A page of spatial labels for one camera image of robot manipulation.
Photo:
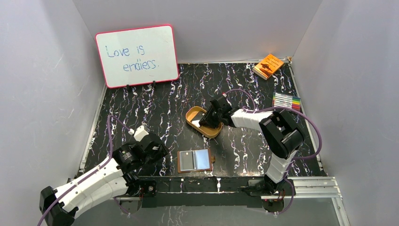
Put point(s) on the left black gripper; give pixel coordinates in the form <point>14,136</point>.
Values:
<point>156,149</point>

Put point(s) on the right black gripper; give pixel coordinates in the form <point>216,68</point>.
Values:
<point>207,119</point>

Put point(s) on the black credit card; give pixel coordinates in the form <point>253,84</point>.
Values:
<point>197,118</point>
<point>187,161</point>

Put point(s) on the brown leather card holder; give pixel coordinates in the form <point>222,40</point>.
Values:
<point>203,160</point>

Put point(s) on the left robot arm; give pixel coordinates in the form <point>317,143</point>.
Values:
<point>115,176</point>

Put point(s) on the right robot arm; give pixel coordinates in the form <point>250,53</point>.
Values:
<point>282,134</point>

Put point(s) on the orange oval tray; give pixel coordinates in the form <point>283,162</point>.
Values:
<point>205,131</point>

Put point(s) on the coloured marker pen set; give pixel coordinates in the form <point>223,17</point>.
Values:
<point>288,101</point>

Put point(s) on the orange book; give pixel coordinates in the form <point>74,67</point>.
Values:
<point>267,67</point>

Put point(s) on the pink framed whiteboard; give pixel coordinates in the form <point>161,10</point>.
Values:
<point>138,56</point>

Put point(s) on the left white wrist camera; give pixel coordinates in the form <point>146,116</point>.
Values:
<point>139,133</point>

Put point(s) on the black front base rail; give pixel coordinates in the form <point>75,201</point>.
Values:
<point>204,191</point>

